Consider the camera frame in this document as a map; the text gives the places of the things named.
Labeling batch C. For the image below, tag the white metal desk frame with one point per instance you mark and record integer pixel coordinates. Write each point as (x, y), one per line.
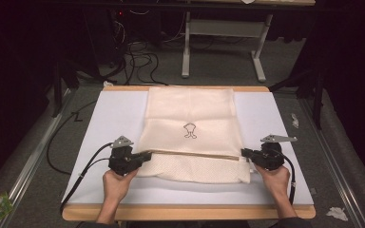
(225, 28)

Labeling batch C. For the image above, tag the metal floor rail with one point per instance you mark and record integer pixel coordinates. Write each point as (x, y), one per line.
(336, 164)
(28, 164)

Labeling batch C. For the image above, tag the white table mat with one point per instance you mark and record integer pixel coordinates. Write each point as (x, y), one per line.
(117, 110)

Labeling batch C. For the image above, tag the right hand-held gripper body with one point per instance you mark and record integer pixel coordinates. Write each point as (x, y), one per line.
(271, 156)

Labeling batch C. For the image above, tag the person's right hand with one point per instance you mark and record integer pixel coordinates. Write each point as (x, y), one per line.
(277, 182)

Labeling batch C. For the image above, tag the person's left hand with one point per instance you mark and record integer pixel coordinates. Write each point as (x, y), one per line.
(116, 186)

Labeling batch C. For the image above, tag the crumpled white tissue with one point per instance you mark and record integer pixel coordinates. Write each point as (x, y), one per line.
(337, 213)

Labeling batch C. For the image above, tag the black metal stand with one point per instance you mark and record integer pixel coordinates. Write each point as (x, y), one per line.
(57, 88)
(318, 95)

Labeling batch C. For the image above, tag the cream mesh laundry bag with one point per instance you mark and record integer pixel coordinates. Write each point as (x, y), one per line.
(190, 104)

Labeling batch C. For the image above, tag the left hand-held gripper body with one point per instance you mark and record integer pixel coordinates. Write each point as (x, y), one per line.
(123, 160)

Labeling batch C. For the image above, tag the small grey tape piece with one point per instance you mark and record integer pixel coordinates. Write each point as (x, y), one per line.
(313, 191)

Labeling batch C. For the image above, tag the small white paper scrap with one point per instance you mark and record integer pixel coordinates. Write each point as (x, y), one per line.
(295, 121)

